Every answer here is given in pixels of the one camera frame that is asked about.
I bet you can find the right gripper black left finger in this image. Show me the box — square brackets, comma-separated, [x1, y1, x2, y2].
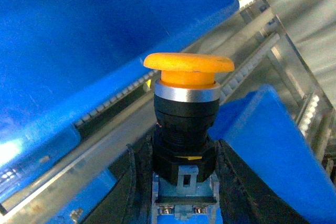
[83, 137, 153, 223]

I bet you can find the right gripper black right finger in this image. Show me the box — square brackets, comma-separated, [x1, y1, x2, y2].
[215, 140, 308, 223]

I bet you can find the yellow button front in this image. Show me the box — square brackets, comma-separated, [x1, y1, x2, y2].
[143, 52, 235, 223]

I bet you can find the blue bin with buttons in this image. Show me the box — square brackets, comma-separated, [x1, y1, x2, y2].
[1, 0, 239, 200]

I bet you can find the blue empty middle bin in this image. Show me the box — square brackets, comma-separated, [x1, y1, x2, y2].
[209, 84, 335, 223]

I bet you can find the metal roller rack frame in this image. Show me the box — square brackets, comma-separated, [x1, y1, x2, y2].
[1, 0, 335, 223]

